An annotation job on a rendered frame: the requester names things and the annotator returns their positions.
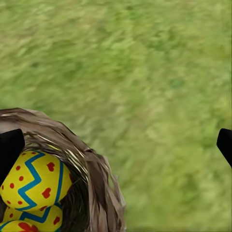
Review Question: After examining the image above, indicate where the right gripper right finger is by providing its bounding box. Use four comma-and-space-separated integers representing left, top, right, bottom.
217, 128, 232, 166

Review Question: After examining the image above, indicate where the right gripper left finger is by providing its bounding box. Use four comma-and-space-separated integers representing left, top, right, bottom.
0, 129, 26, 186

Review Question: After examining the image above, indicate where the wicker basket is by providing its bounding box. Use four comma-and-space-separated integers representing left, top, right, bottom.
0, 108, 128, 232

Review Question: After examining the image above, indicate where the easter egg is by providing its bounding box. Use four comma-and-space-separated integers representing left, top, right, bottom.
3, 201, 63, 232
0, 220, 39, 232
0, 150, 73, 212

